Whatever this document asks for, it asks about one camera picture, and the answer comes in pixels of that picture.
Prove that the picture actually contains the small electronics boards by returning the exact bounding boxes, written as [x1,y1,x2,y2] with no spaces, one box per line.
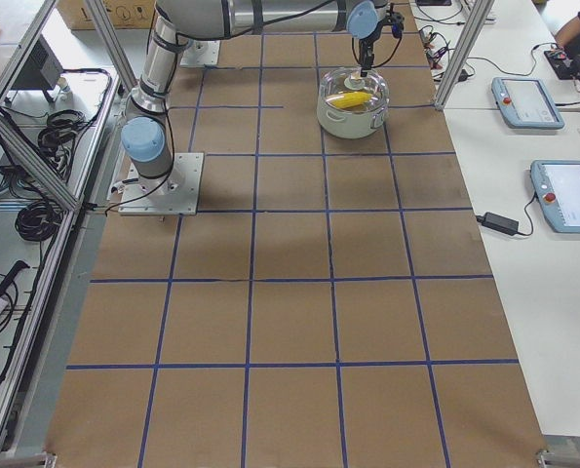
[418,25,451,70]

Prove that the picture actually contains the far blue teach pendant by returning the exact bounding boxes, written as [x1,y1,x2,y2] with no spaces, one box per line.
[490,77,564,130]

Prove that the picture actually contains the glass pot lid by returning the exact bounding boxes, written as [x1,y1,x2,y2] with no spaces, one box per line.
[319,67,390,113]

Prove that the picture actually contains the brown paper table mat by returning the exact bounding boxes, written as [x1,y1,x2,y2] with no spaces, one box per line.
[46,31,544,467]

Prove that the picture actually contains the aluminium frame post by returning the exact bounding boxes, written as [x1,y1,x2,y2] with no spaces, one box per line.
[434,0,494,111]

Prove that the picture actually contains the near blue teach pendant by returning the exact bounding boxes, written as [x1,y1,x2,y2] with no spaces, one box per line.
[530,160,580,234]

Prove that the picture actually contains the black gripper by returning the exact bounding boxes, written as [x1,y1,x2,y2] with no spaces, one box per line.
[359,34,374,77]

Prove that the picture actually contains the cardboard box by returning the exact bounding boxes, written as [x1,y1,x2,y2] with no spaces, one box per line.
[57,0,155,30]

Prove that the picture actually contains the blue teach pendant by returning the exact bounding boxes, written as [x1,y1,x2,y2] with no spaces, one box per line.
[530,160,580,234]
[490,77,564,130]

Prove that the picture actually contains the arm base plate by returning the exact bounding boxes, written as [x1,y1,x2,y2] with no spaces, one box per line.
[117,153,204,215]
[179,40,220,68]

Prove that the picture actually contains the pale green metal pot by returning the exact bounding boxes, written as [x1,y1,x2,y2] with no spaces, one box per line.
[317,94,389,139]

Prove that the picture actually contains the yellow corn cob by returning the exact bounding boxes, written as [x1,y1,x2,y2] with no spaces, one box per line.
[326,91,372,109]

